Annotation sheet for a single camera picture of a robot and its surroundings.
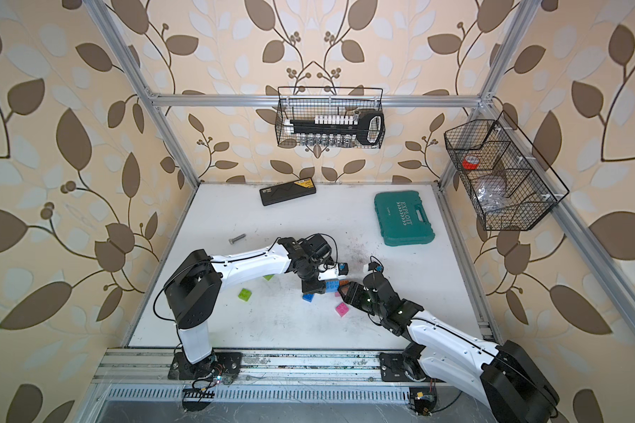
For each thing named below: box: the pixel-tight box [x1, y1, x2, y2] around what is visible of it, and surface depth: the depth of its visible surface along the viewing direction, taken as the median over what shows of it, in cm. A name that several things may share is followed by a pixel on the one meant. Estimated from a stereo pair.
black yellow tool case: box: [259, 177, 317, 207], surface depth 118 cm
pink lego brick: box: [335, 302, 350, 318], surface depth 86 cm
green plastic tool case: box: [373, 190, 436, 246], surface depth 106 cm
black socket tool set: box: [283, 111, 385, 148], surface depth 86 cm
